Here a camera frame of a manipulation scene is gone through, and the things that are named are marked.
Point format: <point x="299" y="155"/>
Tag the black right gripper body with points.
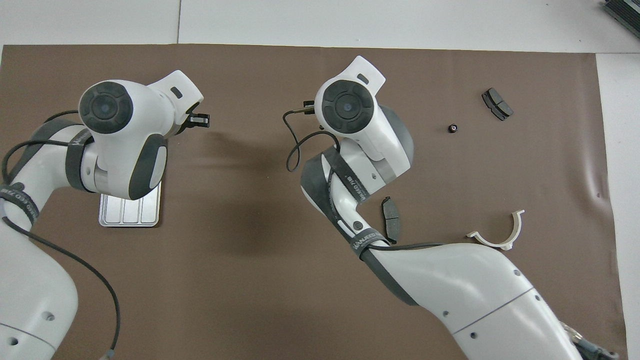
<point x="310" y="106"/>

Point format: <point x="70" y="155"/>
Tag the small black bearing gear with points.
<point x="453" y="128"/>

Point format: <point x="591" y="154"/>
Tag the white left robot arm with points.
<point x="125" y="130"/>

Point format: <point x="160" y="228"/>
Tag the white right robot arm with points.
<point x="360" y="125"/>

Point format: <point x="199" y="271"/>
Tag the silver metal tray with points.
<point x="130" y="212"/>

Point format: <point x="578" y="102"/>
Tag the long curved grey brake pad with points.
<point x="392" y="220"/>

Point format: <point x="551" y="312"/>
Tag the brown paper mat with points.
<point x="240" y="280"/>

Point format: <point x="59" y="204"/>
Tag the short slotted grey brake pad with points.
<point x="497" y="104"/>

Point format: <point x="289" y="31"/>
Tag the grey ribbed metal block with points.
<point x="625" y="10"/>

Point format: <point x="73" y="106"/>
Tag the white curved plastic bracket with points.
<point x="492" y="243"/>

